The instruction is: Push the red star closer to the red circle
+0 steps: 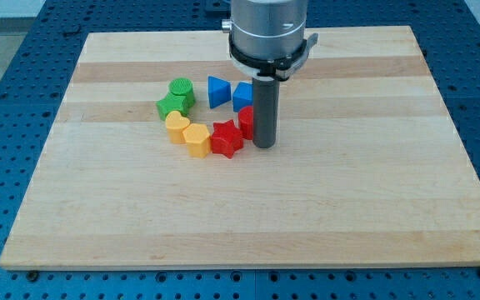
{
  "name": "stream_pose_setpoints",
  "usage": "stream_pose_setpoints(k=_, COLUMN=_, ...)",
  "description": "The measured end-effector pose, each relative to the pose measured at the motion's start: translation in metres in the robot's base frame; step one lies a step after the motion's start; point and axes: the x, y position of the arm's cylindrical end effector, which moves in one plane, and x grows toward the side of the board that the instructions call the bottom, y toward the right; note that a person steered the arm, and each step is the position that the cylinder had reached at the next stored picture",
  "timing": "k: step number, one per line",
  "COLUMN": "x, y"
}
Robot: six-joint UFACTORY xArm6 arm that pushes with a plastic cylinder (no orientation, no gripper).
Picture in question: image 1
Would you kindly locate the yellow heart block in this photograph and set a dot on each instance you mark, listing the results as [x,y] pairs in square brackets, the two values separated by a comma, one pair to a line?
[175,124]

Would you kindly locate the green cube block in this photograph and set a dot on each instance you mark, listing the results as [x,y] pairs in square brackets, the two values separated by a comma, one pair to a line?
[170,103]

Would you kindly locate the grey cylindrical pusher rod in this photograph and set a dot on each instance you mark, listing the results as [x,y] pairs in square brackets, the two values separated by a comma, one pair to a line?
[265,96]

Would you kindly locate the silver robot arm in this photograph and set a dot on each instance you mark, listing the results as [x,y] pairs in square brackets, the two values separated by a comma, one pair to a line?
[267,42]

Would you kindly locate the yellow pentagon block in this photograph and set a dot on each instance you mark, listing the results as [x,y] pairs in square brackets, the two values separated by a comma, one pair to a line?
[197,139]

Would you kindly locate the blue triangle block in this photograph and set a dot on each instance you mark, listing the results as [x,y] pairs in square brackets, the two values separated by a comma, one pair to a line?
[218,91]

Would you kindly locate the wooden board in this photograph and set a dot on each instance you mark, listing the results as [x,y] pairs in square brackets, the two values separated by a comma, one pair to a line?
[368,170]

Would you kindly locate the green cylinder block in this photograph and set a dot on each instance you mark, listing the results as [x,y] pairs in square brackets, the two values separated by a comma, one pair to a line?
[183,86]

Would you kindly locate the red circle block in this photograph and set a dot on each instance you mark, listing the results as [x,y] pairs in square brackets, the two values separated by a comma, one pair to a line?
[245,118]

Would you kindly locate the blue cube block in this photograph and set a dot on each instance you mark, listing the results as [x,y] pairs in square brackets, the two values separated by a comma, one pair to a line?
[242,96]

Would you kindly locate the red star block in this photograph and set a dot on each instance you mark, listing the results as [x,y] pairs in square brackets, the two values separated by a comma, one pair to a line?
[226,138]

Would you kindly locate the black white tool mount ring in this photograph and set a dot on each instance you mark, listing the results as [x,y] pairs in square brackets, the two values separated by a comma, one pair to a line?
[279,69]

